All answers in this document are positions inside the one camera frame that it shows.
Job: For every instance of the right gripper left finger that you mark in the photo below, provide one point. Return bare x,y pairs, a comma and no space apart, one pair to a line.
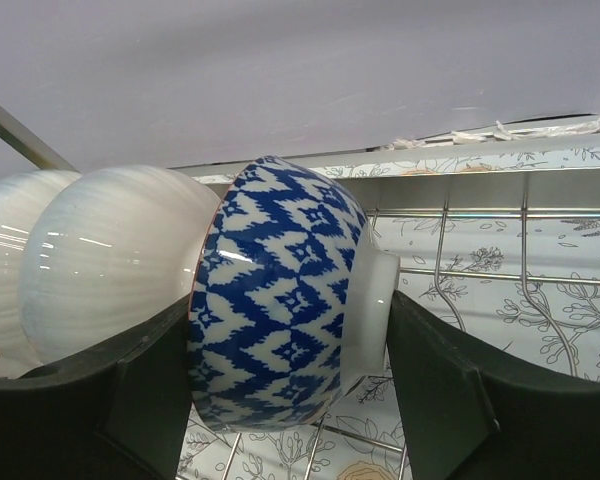
117,410

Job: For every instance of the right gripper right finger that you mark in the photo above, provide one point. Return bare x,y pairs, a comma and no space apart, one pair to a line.
472,411

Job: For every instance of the blue zigzag red-inside bowl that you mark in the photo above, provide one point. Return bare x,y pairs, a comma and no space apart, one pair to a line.
290,301

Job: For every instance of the steel two-tier dish rack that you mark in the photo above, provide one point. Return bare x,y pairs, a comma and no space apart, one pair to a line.
432,316

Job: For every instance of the floral table mat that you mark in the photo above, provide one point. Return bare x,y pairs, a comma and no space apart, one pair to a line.
511,258

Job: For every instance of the white ribbed bowl right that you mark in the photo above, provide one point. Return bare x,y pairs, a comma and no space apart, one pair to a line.
113,249

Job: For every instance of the white ribbed bowl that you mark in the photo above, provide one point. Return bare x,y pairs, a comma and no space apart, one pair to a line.
23,197
113,249

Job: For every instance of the white ribbed bowl left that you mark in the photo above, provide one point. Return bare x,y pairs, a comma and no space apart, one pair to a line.
23,197

